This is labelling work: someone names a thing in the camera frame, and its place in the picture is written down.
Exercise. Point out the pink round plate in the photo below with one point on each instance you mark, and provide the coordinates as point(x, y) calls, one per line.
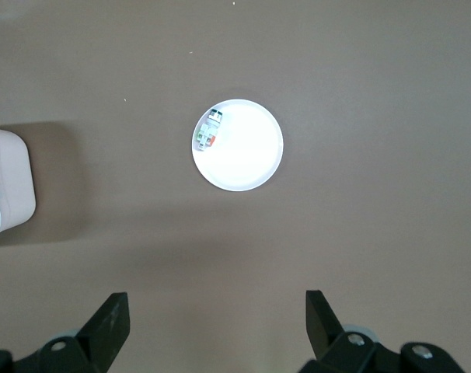
point(243, 155)

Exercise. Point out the green white push-button switch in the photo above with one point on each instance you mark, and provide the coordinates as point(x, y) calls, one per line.
point(208, 136)

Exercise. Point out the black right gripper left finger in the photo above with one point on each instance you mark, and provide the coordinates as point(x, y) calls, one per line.
point(103, 334)

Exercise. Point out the white storage box grey latches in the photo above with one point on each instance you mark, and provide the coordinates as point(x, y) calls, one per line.
point(14, 175)

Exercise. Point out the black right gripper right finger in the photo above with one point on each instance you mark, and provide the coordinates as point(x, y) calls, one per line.
point(329, 342)

